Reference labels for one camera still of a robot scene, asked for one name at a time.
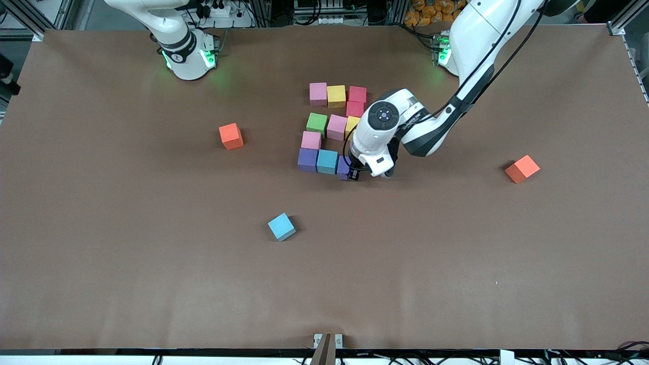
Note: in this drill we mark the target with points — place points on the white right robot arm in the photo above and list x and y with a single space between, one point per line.
185 56

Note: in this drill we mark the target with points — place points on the green foam cube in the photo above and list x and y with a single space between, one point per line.
317 124

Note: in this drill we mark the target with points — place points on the blue foam cube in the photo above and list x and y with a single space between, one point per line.
327 162
281 226

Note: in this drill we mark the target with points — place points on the aluminium frame profile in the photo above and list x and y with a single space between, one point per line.
25 17
626 20

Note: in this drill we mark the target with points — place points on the pink foam cube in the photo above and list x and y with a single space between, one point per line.
311 140
318 94
336 126

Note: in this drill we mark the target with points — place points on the purple foam cube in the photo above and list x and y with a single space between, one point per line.
343 168
307 160

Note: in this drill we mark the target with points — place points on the brown wooden strip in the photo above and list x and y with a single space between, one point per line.
324 352

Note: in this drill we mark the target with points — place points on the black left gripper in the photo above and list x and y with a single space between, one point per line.
354 174

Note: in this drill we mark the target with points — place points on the perforated aluminium side rail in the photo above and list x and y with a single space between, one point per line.
637 68

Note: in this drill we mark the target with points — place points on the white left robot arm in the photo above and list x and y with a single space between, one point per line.
380 132

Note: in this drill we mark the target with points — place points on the orange packets pile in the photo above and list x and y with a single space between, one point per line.
431 12

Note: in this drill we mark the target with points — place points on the grey metal table bracket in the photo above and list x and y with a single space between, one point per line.
338 340

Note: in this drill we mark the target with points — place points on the orange foam cube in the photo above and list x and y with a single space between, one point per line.
230 136
522 169

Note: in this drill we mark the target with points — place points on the red foam cube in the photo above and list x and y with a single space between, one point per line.
357 95
355 109

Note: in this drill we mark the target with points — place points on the yellow foam cube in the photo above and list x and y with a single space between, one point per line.
336 96
351 126

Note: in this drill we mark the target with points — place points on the brown paper table cover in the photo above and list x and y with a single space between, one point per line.
324 284

